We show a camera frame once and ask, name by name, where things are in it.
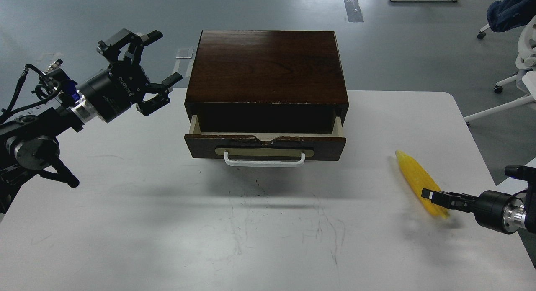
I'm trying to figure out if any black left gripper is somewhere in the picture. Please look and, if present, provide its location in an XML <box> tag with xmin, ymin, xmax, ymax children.
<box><xmin>77</xmin><ymin>29</ymin><xmax>183</xmax><ymax>123</ymax></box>

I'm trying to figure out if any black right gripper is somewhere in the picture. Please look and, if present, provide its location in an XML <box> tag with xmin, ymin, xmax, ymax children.
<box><xmin>421</xmin><ymin>188</ymin><xmax>515</xmax><ymax>234</ymax></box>

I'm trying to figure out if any yellow corn cob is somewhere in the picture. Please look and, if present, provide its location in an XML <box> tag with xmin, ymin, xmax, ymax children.
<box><xmin>395</xmin><ymin>150</ymin><xmax>450</xmax><ymax>219</ymax></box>

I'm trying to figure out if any wooden drawer with white handle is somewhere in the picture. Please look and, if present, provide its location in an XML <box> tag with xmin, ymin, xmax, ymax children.
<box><xmin>184</xmin><ymin>115</ymin><xmax>347</xmax><ymax>168</ymax></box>

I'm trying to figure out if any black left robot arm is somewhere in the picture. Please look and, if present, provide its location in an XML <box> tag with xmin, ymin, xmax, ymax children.
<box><xmin>0</xmin><ymin>29</ymin><xmax>182</xmax><ymax>214</ymax></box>

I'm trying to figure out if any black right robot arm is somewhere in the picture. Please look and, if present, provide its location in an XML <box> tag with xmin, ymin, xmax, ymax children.
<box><xmin>421</xmin><ymin>165</ymin><xmax>536</xmax><ymax>234</ymax></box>

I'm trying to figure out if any dark wooden drawer cabinet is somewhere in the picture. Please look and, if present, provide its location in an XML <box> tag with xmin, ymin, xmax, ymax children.
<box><xmin>184</xmin><ymin>30</ymin><xmax>350</xmax><ymax>133</ymax></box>

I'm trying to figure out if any white office chair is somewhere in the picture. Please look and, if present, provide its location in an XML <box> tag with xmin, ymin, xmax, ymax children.
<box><xmin>464</xmin><ymin>15</ymin><xmax>536</xmax><ymax>126</ymax></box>

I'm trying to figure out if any dark blue cloth on chair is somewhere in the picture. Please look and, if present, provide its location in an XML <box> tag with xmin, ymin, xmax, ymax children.
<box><xmin>486</xmin><ymin>0</ymin><xmax>536</xmax><ymax>32</ymax></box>

